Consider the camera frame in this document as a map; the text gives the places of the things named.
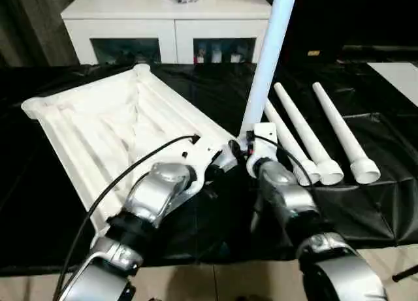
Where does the black work mat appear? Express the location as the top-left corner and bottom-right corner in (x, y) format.
(0, 61), (418, 276)

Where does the white flat panel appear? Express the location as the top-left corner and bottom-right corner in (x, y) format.
(367, 61), (418, 108)

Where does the black left wrist camera cable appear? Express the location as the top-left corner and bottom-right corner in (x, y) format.
(54, 135), (201, 301)

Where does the white plastic table leg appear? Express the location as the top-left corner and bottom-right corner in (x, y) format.
(263, 100), (321, 187)
(236, 0), (298, 145)
(312, 82), (381, 185)
(273, 82), (345, 186)

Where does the dark thin rod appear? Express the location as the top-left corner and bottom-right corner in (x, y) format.
(391, 264), (418, 282)

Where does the white plastic table top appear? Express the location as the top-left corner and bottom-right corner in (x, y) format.
(21, 63), (241, 240)

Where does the grey pleated curtain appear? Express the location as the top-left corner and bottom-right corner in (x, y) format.
(0, 0), (81, 69)

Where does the white glass-door cabinet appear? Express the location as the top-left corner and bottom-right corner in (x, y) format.
(61, 0), (274, 67)

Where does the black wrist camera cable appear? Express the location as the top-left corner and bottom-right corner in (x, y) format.
(251, 136), (311, 184)
(54, 135), (201, 301)

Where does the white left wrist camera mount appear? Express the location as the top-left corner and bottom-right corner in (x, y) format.
(181, 136), (226, 197)

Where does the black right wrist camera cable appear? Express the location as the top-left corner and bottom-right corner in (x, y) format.
(251, 136), (311, 184)

